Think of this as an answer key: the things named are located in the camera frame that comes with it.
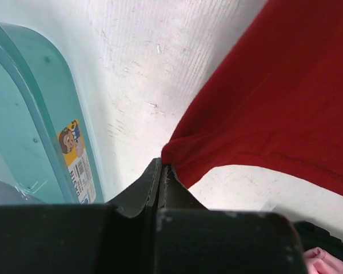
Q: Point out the red t shirt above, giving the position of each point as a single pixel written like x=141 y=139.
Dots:
x=275 y=101

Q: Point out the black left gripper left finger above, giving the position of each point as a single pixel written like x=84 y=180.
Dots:
x=113 y=237

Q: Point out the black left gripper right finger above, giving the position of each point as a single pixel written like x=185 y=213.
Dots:
x=192 y=239

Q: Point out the teal transparent plastic bin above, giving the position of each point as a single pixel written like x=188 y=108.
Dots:
x=45 y=150

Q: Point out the pink folded t shirt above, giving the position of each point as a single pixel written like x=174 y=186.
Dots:
x=319 y=261

